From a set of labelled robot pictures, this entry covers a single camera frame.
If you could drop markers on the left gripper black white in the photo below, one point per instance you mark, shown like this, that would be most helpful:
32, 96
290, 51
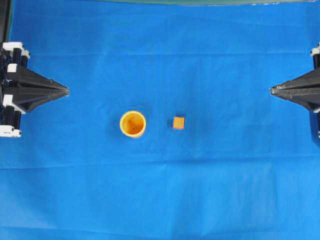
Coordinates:
13, 62

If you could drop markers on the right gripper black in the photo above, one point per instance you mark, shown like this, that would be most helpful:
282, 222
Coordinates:
304, 90

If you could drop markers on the orange cube block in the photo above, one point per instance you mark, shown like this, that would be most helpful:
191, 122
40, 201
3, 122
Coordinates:
178, 122

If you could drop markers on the blue table cloth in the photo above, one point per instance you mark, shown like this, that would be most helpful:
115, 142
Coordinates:
243, 168

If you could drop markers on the yellow plastic cup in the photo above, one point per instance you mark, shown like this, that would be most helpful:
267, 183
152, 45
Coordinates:
133, 124

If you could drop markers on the black frame post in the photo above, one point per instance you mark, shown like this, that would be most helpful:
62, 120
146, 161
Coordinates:
5, 19

